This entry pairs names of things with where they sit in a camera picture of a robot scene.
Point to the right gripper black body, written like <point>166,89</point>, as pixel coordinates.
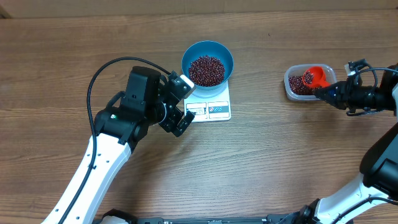
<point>351,96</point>

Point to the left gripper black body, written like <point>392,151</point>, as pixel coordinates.
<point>168,122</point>

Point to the red scoop blue handle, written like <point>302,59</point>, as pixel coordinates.
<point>315,77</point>

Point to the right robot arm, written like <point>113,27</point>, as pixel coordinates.
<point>376,182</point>

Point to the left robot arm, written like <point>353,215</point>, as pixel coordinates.
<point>150,98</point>

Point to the white digital kitchen scale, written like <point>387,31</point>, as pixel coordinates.
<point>209,105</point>

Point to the red beans in bowl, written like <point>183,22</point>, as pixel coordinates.
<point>206,71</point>

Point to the blue bowl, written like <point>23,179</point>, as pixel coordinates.
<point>213,49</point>

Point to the clear plastic container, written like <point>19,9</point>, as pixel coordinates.
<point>298,70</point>

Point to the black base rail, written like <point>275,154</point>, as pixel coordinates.
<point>118,216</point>

